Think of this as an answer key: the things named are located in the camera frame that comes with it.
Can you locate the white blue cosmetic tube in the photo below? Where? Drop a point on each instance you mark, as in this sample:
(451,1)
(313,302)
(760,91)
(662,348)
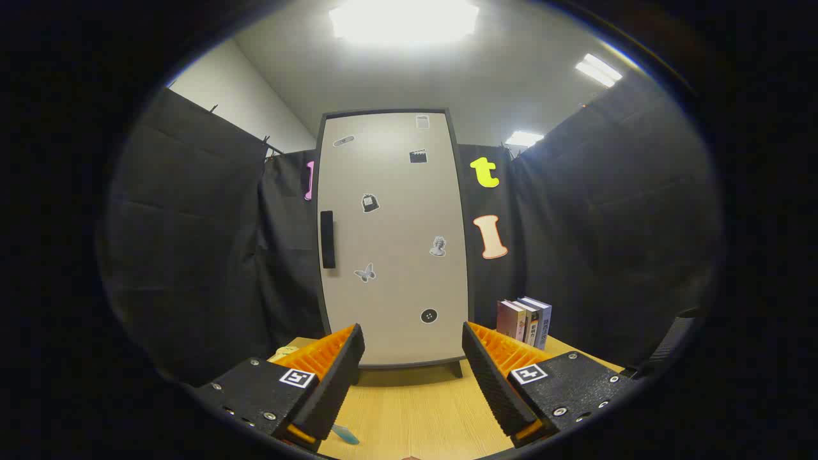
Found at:
(345,434)

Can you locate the large ceiling light panel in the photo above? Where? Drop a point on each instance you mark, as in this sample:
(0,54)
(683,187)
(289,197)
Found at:
(402,19)

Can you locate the white spine book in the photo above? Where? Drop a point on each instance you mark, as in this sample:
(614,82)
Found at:
(532,322)

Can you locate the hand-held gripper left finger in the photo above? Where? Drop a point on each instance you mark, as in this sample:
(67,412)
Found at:
(339,383)

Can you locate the yellow plush toy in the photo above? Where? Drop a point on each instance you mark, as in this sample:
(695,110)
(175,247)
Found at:
(285,351)

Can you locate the dark grey cabinet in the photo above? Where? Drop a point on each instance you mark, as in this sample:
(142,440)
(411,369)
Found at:
(457,369)

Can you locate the brown cover book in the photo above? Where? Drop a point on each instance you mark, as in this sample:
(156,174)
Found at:
(511,319)

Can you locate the grey blue book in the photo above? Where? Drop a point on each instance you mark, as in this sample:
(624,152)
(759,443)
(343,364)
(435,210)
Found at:
(544,322)

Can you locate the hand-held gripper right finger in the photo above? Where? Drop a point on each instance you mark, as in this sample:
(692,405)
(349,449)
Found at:
(489,383)

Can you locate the black backdrop cloth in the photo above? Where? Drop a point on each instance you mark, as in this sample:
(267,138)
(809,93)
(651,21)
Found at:
(192,243)

